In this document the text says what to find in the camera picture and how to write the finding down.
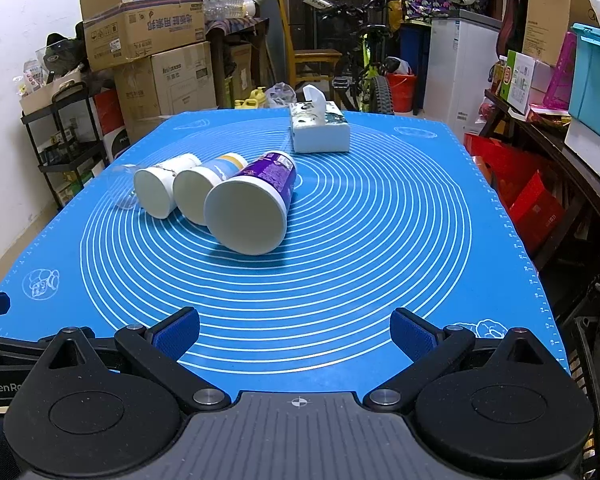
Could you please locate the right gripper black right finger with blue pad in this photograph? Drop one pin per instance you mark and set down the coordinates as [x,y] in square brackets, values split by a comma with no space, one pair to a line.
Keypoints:
[485,408]

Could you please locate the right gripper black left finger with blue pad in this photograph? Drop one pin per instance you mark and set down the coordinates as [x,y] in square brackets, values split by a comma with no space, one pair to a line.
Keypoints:
[159,394]

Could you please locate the clear plastic cup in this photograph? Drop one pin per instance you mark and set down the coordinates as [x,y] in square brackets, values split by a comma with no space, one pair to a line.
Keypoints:
[120,187]

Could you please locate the white patterned paper cup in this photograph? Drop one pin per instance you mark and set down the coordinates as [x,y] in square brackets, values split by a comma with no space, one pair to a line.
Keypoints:
[153,185]

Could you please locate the blue yellow paper cup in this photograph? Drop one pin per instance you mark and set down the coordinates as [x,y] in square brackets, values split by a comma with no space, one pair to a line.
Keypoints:
[192,186]

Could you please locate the purple paper cup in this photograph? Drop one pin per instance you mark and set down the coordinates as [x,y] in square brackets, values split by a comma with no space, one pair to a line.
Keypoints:
[248,213]

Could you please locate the black metal shelf rack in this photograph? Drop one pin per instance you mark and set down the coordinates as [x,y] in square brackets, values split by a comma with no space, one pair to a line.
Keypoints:
[66,152]

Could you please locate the blue silicone baking mat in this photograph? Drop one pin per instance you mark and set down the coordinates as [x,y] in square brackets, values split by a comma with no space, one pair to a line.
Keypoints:
[402,220]

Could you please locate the red gift bag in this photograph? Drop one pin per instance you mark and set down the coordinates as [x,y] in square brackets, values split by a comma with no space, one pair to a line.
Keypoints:
[520,178]

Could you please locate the large lower cardboard box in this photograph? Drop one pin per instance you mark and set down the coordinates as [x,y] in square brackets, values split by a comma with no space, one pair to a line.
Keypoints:
[152,89]

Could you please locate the open top cardboard box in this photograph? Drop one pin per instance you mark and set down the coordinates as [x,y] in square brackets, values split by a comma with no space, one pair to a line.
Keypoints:
[117,32]

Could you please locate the green white product box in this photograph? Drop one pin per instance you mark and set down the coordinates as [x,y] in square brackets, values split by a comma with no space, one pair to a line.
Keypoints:
[517,80]

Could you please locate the yellow oil jug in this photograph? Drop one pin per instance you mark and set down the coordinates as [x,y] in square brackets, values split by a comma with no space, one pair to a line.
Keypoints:
[257,99]

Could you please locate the white tissue box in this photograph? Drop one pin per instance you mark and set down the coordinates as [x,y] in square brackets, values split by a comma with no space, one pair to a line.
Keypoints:
[317,125]

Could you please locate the red plastic bucket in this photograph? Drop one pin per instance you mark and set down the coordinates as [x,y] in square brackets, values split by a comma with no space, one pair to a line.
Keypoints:
[402,88]

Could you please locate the white chest freezer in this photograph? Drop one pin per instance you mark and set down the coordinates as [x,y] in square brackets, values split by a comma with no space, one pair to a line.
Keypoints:
[462,52]

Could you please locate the wooden chair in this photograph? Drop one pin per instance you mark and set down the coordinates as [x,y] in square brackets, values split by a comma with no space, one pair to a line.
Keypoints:
[305,66]

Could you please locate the black green bicycle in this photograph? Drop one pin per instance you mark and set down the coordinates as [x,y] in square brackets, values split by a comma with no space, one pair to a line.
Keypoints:
[360,83]

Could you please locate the tall brown cardboard box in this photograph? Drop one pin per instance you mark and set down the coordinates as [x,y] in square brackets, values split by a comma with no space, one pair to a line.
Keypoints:
[547,24]

